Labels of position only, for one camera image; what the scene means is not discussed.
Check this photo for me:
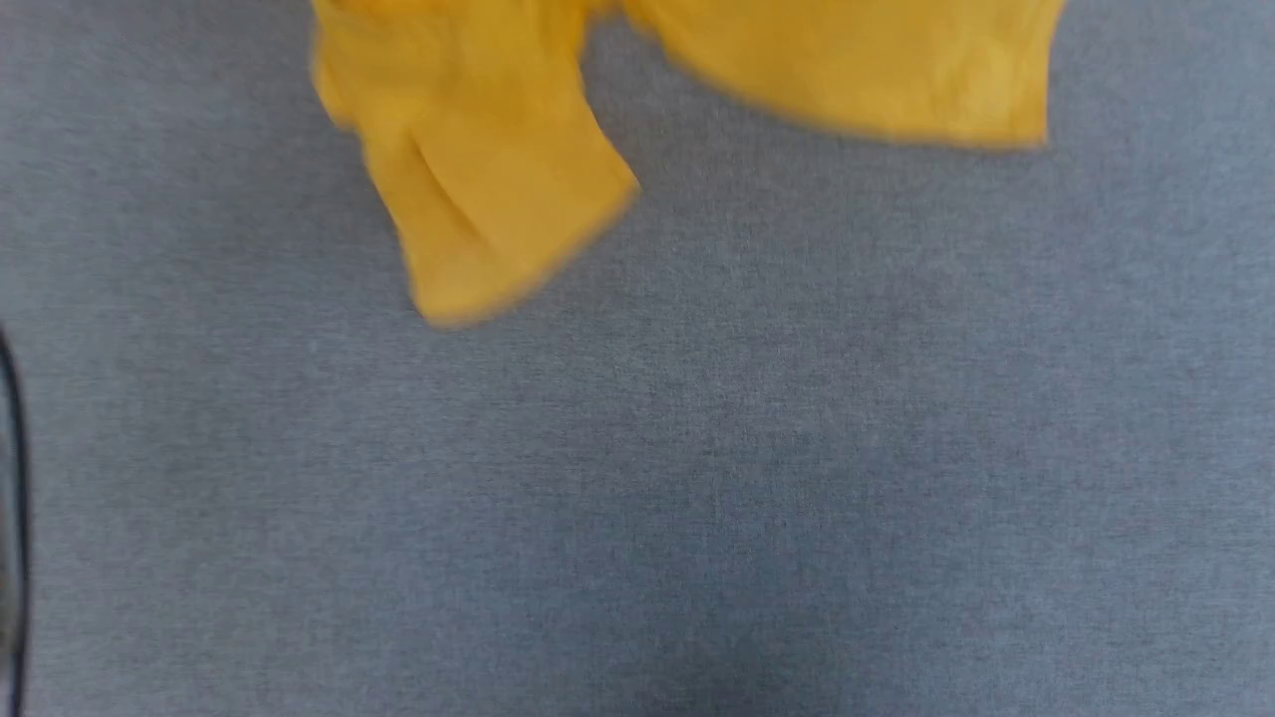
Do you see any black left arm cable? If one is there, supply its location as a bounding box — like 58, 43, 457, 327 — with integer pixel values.
0, 327, 33, 717

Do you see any yellow garment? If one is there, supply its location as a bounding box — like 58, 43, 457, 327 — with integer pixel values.
309, 0, 1069, 330

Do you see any grey fabric sofa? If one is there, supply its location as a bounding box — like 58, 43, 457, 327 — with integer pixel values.
0, 0, 1275, 717

